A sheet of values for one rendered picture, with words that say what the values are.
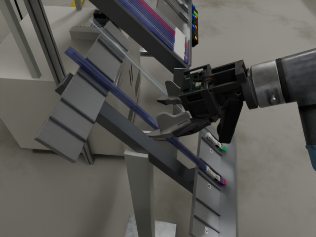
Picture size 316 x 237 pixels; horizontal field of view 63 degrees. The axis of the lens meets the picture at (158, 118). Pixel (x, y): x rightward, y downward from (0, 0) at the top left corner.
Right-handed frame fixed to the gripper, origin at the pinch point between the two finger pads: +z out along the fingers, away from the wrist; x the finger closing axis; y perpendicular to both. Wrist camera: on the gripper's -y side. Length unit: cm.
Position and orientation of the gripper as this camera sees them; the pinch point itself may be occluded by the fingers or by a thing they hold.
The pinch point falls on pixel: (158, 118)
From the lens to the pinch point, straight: 54.9
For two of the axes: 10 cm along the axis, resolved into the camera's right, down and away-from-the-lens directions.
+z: -8.7, 1.9, 4.6
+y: -4.6, -6.5, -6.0
